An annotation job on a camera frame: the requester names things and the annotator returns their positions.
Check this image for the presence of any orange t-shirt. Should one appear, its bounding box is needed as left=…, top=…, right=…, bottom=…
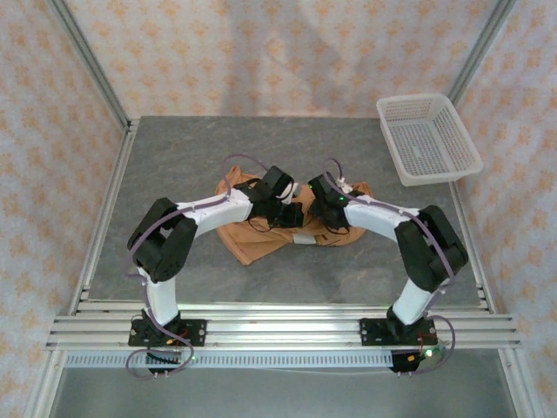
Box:
left=215, top=165, right=371, bottom=266

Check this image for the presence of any wide aluminium cross beam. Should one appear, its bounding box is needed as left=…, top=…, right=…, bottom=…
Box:
left=46, top=304, right=522, bottom=349

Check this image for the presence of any white perforated plastic basket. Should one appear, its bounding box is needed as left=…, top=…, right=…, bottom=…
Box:
left=375, top=92, right=485, bottom=187

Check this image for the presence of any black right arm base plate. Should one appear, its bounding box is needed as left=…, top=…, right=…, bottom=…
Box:
left=359, top=317, right=438, bottom=348

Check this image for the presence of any white slotted cable duct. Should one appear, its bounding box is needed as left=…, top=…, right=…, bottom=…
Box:
left=64, top=351, right=395, bottom=369

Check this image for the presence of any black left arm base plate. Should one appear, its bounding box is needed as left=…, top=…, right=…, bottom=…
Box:
left=128, top=319, right=207, bottom=348

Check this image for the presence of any black wired electronics box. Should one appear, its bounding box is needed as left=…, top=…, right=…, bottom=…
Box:
left=389, top=346, right=447, bottom=376

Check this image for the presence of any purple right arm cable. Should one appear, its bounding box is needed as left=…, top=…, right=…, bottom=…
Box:
left=322, top=157, right=458, bottom=376

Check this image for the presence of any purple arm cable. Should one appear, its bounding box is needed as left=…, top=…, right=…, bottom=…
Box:
left=124, top=154, right=273, bottom=381
left=322, top=157, right=458, bottom=376

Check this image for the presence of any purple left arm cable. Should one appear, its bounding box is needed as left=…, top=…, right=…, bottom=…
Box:
left=124, top=154, right=273, bottom=381

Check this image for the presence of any aluminium frame post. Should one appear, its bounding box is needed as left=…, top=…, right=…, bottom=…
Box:
left=45, top=0, right=131, bottom=125
left=447, top=0, right=519, bottom=104

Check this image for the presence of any aluminium frame leg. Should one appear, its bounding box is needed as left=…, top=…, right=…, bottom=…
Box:
left=25, top=347, right=66, bottom=418
left=498, top=347, right=539, bottom=418

